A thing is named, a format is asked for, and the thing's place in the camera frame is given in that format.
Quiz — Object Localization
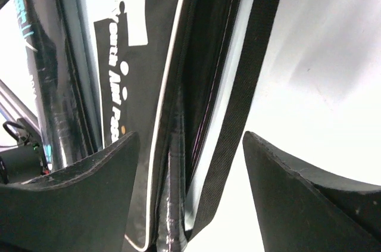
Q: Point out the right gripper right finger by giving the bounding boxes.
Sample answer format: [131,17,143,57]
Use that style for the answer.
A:
[243,132,380,251]

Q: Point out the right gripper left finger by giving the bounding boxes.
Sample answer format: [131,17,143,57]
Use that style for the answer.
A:
[1,132,140,252]

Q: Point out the black racket bag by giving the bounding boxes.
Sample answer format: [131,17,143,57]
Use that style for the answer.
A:
[88,0,279,251]

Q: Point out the black shuttlecock tube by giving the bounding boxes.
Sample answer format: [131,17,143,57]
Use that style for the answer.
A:
[14,0,101,171]

